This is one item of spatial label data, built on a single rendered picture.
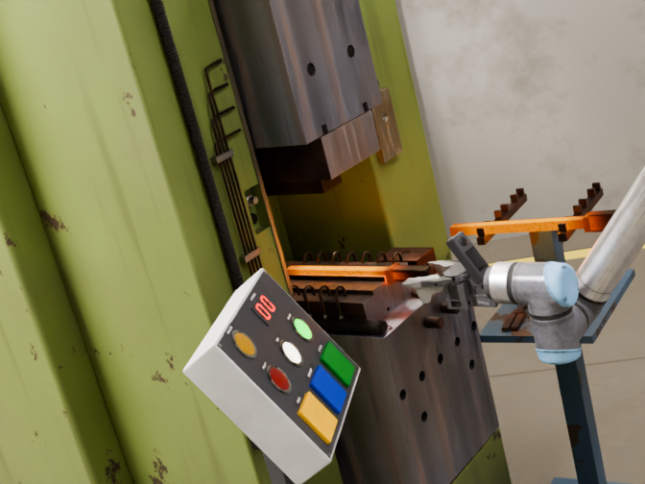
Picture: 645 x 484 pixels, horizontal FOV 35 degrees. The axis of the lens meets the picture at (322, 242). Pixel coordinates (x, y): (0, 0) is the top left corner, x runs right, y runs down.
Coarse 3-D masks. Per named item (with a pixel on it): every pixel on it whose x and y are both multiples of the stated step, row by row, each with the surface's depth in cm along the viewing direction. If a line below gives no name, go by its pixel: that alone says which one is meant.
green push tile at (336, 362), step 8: (328, 344) 198; (328, 352) 195; (336, 352) 198; (320, 360) 192; (328, 360) 193; (336, 360) 196; (344, 360) 198; (328, 368) 192; (336, 368) 193; (344, 368) 196; (352, 368) 199; (336, 376) 193; (344, 376) 194; (344, 384) 193
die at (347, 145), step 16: (368, 112) 232; (352, 128) 227; (368, 128) 232; (320, 144) 219; (336, 144) 222; (352, 144) 227; (368, 144) 231; (272, 160) 229; (288, 160) 226; (304, 160) 223; (320, 160) 221; (336, 160) 222; (352, 160) 227; (272, 176) 230; (288, 176) 228; (304, 176) 225; (320, 176) 222; (336, 176) 222
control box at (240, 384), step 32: (256, 288) 192; (224, 320) 181; (256, 320) 184; (288, 320) 193; (224, 352) 169; (256, 352) 176; (320, 352) 194; (224, 384) 171; (256, 384) 170; (352, 384) 196; (256, 416) 172; (288, 416) 171; (288, 448) 173; (320, 448) 172
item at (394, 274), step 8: (288, 272) 255; (296, 272) 253; (304, 272) 252; (312, 272) 250; (320, 272) 249; (328, 272) 247; (336, 272) 246; (344, 272) 244; (352, 272) 243; (360, 272) 241; (368, 272) 240; (376, 272) 238; (384, 272) 237; (392, 272) 236; (400, 272) 234; (408, 272) 233; (416, 272) 232; (424, 272) 230; (392, 280) 236; (400, 280) 235
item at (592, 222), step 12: (576, 216) 248; (588, 216) 244; (600, 216) 243; (456, 228) 262; (468, 228) 261; (492, 228) 257; (504, 228) 256; (516, 228) 254; (528, 228) 253; (540, 228) 251; (552, 228) 250; (576, 228) 246; (588, 228) 244; (600, 228) 245
